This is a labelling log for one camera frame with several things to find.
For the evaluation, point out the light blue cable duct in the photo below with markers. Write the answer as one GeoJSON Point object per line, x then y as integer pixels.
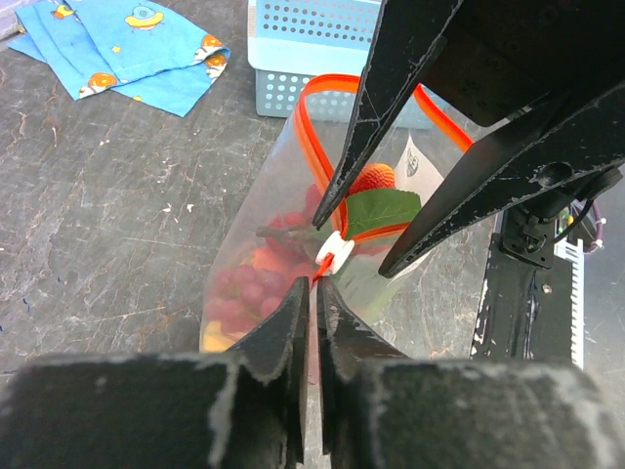
{"type": "Point", "coordinates": [574, 254]}

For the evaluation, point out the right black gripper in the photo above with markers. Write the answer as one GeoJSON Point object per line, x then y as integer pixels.
{"type": "Point", "coordinates": [500, 56]}

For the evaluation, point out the orange peach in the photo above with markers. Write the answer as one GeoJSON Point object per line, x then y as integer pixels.
{"type": "Point", "coordinates": [264, 258]}

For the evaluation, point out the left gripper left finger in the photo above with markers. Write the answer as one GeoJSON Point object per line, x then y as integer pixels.
{"type": "Point", "coordinates": [242, 408]}

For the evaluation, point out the light blue plastic basket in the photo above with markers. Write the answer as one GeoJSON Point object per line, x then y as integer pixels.
{"type": "Point", "coordinates": [290, 42]}

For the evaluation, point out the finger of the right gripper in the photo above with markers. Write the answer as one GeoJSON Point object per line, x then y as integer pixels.
{"type": "Point", "coordinates": [407, 40]}

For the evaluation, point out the clear zip bag orange zipper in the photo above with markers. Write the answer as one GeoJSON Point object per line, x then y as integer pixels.
{"type": "Point", "coordinates": [307, 152]}

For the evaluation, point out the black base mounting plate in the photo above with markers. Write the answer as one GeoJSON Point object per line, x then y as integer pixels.
{"type": "Point", "coordinates": [524, 309]}

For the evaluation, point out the blue patterned cloth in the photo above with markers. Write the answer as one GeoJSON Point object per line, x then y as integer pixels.
{"type": "Point", "coordinates": [139, 49]}

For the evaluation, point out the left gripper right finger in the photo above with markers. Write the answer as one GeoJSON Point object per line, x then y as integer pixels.
{"type": "Point", "coordinates": [382, 409]}

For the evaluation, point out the yellow pear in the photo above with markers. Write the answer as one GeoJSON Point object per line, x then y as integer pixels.
{"type": "Point", "coordinates": [214, 340]}

